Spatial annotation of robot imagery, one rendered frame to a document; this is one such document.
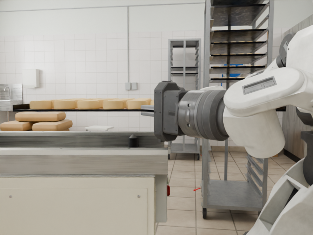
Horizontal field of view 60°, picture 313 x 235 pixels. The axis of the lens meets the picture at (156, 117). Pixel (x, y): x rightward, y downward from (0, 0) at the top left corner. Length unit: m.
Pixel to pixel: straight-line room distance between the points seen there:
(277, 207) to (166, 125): 0.57
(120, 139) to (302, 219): 0.60
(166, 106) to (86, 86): 4.71
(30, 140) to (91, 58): 4.24
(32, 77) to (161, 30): 2.51
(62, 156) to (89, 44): 4.62
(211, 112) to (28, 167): 0.47
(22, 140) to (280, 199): 0.88
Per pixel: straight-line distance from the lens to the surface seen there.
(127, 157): 0.66
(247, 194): 2.59
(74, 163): 0.69
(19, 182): 0.74
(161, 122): 0.53
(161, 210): 0.74
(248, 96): 0.40
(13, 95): 5.89
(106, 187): 0.68
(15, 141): 1.06
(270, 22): 2.24
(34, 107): 0.68
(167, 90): 0.54
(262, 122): 0.42
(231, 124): 0.43
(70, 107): 0.66
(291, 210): 0.88
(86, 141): 0.97
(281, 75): 0.42
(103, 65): 5.12
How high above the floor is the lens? 1.04
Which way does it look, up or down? 5 degrees down
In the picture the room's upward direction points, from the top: straight up
